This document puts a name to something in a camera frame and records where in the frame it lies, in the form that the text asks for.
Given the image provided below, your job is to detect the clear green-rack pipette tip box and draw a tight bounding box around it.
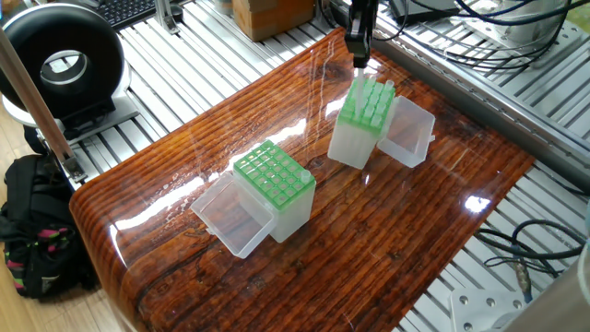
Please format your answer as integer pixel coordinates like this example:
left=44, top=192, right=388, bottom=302
left=327, top=76, right=436, bottom=172
left=191, top=141, right=317, bottom=259

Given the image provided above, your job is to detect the black keyboard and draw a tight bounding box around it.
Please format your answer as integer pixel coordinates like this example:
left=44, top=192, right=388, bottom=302
left=92, top=0, right=159, bottom=27

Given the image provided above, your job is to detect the black cable with connector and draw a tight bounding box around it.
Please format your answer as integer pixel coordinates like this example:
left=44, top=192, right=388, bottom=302
left=475, top=217, right=590, bottom=298

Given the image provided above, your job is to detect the black cable bundle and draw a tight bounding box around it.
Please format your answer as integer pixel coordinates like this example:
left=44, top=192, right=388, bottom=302
left=387, top=0, right=590, bottom=75

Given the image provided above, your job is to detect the brown wooden pole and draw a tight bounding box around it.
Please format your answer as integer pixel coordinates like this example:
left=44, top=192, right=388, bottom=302
left=0, top=37, right=82, bottom=184

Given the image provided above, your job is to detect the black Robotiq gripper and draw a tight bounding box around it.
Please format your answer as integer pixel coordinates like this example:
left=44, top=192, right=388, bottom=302
left=344, top=0, right=381, bottom=69

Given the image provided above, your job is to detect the silver robot mount plate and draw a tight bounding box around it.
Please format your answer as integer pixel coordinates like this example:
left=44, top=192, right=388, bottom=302
left=450, top=288, right=554, bottom=332

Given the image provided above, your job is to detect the brown cardboard box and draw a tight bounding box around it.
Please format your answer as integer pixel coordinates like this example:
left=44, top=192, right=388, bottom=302
left=230, top=0, right=317, bottom=43

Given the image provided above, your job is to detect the black backpack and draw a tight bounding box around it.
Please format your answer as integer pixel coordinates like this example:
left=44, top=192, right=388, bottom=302
left=0, top=154, right=100, bottom=299

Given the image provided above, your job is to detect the black ring light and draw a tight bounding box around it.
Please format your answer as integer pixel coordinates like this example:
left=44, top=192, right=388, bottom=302
left=0, top=5, right=125, bottom=141

